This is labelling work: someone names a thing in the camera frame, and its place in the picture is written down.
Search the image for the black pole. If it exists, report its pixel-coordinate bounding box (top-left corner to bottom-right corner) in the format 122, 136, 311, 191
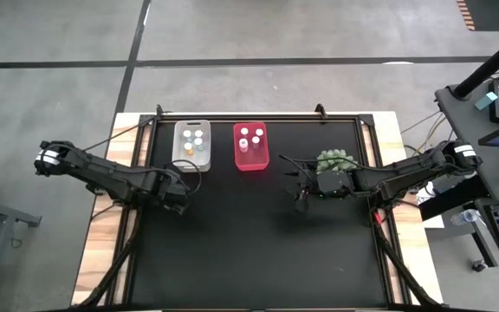
452, 28, 499, 100

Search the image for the dark mat with striped edge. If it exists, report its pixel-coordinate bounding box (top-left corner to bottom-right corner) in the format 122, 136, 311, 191
456, 0, 499, 32

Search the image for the pale plastic bin with handles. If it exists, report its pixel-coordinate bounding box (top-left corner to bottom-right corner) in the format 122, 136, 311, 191
172, 119, 212, 173

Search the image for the grey side desk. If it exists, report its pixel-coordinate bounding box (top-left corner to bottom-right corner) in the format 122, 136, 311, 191
434, 64, 499, 300

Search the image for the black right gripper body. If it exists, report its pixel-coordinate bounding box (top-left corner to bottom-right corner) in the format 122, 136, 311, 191
303, 169, 355, 201

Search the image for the teal block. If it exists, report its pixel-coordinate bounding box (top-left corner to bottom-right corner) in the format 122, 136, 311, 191
474, 91, 499, 111

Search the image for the green succulent in patterned pot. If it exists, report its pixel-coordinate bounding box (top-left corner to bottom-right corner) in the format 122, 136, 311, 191
315, 148, 359, 174

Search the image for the black aluminium table frame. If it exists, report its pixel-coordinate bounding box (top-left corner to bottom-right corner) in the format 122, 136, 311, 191
69, 103, 445, 312

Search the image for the white paper sheet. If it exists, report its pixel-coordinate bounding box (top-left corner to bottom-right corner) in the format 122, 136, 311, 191
422, 185, 445, 230

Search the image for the black desk leg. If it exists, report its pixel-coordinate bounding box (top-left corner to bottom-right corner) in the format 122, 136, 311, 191
470, 216, 499, 268

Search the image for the pink plastic bin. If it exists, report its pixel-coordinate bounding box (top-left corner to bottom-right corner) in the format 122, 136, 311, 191
232, 121, 271, 172

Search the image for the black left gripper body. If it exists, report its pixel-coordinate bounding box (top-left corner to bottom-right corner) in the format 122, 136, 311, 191
157, 171, 190, 209

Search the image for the clear water bottle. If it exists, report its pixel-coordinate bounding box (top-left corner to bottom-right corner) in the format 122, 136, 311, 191
450, 208, 483, 226

